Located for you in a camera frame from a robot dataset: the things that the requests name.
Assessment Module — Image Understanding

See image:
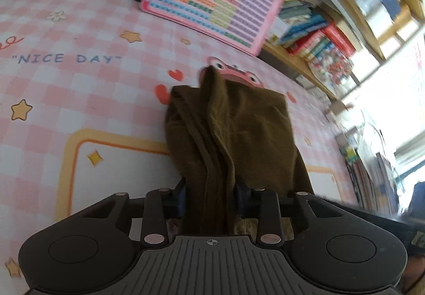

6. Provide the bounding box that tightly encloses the brown fabric garment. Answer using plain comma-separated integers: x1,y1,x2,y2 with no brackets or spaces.
165,67,312,236

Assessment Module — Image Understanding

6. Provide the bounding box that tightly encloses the wooden bookshelf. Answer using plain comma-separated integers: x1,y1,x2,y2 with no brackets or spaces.
260,0,424,101

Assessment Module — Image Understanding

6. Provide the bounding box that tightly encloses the red boxed book set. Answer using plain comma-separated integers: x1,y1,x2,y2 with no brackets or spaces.
287,24,356,94

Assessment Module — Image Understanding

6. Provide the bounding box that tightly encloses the pink checkered table mat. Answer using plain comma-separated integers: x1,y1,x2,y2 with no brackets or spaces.
1,0,355,294

